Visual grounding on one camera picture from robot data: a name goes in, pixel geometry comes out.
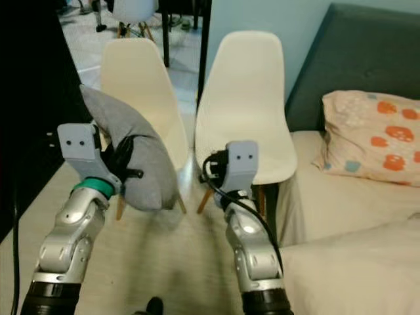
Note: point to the black robot foot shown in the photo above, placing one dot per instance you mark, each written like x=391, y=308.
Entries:
x=154, y=307

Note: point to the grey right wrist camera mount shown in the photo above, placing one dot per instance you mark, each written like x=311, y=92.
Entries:
x=243, y=157

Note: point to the orange patterned pillow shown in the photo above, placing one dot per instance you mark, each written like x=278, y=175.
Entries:
x=361, y=138

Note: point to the bed with cream sheet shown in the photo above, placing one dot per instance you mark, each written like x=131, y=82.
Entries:
x=335, y=203

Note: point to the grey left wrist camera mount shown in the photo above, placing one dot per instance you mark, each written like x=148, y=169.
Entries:
x=75, y=141

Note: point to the black cabinet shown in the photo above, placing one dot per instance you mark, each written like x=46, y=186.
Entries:
x=33, y=79

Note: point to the grey square pillow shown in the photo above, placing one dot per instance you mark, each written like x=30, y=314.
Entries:
x=144, y=190

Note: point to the dark grey padded headboard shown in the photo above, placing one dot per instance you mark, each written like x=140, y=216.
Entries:
x=354, y=52

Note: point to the white chair with wooden legs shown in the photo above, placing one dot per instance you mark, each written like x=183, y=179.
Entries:
x=134, y=8

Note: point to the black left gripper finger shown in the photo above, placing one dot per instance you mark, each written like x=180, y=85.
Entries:
x=123, y=151

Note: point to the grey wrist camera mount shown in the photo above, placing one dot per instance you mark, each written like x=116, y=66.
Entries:
x=243, y=157
x=75, y=141

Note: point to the cream plastic shell chair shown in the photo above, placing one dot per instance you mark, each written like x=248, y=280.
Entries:
x=246, y=92
x=141, y=72

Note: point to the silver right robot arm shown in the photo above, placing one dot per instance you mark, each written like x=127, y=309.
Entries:
x=252, y=249

